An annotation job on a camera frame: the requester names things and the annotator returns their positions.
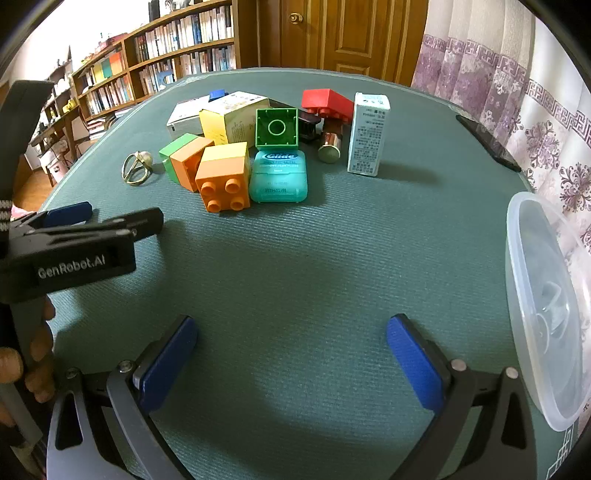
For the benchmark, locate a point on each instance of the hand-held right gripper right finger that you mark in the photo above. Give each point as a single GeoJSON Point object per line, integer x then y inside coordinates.
{"type": "Point", "coordinates": [415, 364]}

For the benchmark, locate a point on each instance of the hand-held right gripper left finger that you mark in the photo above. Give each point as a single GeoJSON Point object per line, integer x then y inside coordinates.
{"type": "Point", "coordinates": [166, 364]}

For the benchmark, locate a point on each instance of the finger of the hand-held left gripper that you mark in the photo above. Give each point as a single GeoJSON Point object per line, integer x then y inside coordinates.
{"type": "Point", "coordinates": [69, 214]}
{"type": "Point", "coordinates": [138, 221]}

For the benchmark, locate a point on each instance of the green and orange toy block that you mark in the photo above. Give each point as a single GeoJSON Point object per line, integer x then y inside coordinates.
{"type": "Point", "coordinates": [189, 161]}

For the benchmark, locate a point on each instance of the orange and yellow toy block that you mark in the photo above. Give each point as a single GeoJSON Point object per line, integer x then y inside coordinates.
{"type": "Point", "coordinates": [221, 180]}

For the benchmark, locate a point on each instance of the white cardboard box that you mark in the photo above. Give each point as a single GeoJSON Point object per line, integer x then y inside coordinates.
{"type": "Point", "coordinates": [184, 117]}

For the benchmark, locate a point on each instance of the yellow cardboard box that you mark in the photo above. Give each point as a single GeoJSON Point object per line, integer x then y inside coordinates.
{"type": "Point", "coordinates": [217, 124]}

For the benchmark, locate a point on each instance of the clear plastic bowl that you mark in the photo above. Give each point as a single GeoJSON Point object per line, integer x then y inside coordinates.
{"type": "Point", "coordinates": [540, 323]}

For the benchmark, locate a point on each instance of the teal dental floss box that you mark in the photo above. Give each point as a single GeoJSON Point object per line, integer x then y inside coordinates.
{"type": "Point", "coordinates": [278, 182]}

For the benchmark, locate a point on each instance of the blue toy block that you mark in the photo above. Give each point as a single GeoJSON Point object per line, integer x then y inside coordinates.
{"type": "Point", "coordinates": [217, 94]}

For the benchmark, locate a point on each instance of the pale blue tall carton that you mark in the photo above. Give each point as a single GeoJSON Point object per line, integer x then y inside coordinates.
{"type": "Point", "coordinates": [367, 138]}

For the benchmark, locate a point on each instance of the green cloth-covered desktop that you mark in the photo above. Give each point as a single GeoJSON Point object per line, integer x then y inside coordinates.
{"type": "Point", "coordinates": [300, 258]}

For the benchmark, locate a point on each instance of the person's left hand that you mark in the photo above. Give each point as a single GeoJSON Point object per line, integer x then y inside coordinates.
{"type": "Point", "coordinates": [39, 360]}

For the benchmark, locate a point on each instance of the wooden side shelf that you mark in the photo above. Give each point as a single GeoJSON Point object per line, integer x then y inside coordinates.
{"type": "Point", "coordinates": [55, 134]}

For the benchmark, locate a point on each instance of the wooden bookshelf with books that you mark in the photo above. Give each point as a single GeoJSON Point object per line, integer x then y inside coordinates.
{"type": "Point", "coordinates": [184, 37]}

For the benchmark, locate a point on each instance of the red toy block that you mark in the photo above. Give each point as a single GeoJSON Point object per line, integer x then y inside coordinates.
{"type": "Point", "coordinates": [330, 104]}

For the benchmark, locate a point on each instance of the black smartphone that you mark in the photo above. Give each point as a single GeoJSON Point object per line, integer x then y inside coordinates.
{"type": "Point", "coordinates": [489, 143]}

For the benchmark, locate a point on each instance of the wooden door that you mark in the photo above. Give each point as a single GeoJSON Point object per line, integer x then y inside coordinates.
{"type": "Point", "coordinates": [351, 37]}

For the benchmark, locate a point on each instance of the white curtain purple pattern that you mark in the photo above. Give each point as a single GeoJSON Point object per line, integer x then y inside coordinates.
{"type": "Point", "coordinates": [508, 69]}

